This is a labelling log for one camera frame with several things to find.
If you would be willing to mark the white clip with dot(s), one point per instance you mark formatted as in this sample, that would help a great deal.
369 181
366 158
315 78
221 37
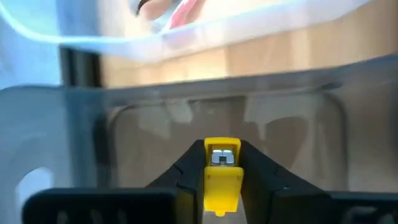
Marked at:
183 14

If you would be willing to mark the smoky grey plastic bin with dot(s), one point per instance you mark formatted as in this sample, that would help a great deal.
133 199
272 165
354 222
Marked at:
155 130

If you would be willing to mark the yellow stapler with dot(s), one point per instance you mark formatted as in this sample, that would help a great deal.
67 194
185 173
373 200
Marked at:
222 186

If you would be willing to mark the clear plastic bin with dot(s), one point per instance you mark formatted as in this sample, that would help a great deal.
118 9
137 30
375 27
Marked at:
202 32

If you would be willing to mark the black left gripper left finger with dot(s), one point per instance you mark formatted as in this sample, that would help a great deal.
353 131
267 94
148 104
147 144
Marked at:
189 180

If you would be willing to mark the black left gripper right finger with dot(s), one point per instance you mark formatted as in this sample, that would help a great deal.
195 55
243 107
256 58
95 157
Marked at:
264 193

